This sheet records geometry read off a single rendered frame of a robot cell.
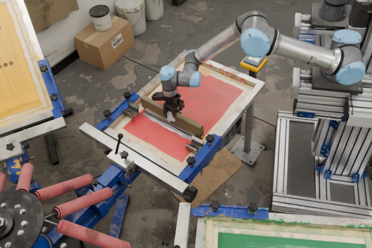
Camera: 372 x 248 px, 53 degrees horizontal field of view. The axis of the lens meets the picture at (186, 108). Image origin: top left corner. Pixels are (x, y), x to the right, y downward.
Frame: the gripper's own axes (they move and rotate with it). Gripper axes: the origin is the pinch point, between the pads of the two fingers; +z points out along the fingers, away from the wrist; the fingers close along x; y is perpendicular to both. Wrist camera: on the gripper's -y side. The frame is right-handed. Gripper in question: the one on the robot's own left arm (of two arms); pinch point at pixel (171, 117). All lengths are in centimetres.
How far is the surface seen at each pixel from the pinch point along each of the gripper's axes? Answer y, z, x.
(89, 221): 2, 8, -66
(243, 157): 13, 100, 61
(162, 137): 1.8, 4.8, -10.9
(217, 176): 6, 98, 33
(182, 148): 15.3, 4.9, -10.7
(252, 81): 22, 1, 48
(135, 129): -14.1, 4.7, -14.4
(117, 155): -2.5, -7.5, -37.9
